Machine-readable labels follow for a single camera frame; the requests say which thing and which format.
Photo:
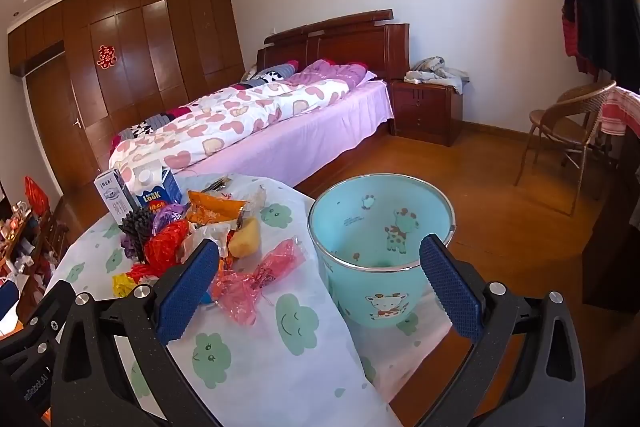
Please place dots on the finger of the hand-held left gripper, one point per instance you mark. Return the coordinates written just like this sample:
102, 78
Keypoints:
47, 307

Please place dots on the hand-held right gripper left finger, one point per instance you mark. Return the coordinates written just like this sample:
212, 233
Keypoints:
187, 292

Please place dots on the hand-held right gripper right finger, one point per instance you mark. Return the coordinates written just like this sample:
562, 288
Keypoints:
450, 292

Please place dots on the red foam net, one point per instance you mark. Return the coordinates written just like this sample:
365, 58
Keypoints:
162, 247

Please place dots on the light blue cartoon print bin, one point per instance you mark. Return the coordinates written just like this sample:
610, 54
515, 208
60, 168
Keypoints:
380, 287

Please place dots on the yellow food scrap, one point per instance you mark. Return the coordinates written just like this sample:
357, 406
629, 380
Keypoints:
245, 239

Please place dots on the orange snack wrapper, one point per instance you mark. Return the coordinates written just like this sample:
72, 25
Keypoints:
215, 209

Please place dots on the clear plastic bag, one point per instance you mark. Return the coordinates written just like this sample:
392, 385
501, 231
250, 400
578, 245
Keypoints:
210, 237

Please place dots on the cluttered wooden cabinet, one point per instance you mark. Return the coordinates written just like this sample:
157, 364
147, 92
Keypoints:
30, 247

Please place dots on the yellow wrapper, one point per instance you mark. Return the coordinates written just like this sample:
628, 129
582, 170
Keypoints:
124, 285

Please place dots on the pink plastic bag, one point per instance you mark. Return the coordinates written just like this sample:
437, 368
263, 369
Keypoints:
265, 274

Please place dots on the blue drink carton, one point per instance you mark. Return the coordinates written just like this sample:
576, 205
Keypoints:
157, 194

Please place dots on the red plastic bag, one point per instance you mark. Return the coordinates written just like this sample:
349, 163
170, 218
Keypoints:
37, 197

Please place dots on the white milk carton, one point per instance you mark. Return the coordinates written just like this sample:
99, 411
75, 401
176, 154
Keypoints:
115, 199

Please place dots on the cloud print tablecloth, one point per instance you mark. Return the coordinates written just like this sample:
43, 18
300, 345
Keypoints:
300, 357

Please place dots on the heart print quilt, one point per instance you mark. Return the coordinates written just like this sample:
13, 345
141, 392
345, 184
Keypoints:
225, 122

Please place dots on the wooden door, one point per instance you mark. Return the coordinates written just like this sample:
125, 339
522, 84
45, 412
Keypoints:
55, 132

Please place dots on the dark wooden cabinet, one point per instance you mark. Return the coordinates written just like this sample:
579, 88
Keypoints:
615, 232

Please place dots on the wooden nightstand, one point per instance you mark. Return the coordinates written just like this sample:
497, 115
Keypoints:
425, 112

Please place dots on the pink bed sheet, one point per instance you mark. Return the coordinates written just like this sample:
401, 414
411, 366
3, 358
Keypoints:
300, 142

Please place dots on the wicker chair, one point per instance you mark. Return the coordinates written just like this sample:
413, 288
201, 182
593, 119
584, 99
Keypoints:
560, 127

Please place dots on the pile of grey clothes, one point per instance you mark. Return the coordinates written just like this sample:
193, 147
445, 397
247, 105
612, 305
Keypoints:
432, 72

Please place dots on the red striped towel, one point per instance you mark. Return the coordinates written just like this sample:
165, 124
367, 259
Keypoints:
617, 117

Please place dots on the red paper decoration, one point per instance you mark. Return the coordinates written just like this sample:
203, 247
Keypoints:
107, 58

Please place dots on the purple quilt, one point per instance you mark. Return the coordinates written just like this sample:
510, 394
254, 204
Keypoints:
330, 74

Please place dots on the wooden wardrobe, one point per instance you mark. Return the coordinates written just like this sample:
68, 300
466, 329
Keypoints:
165, 32

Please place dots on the wooden bed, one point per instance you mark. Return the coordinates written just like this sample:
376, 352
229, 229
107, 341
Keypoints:
340, 42

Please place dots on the red hanging garment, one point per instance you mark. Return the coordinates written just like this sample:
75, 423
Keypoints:
570, 32

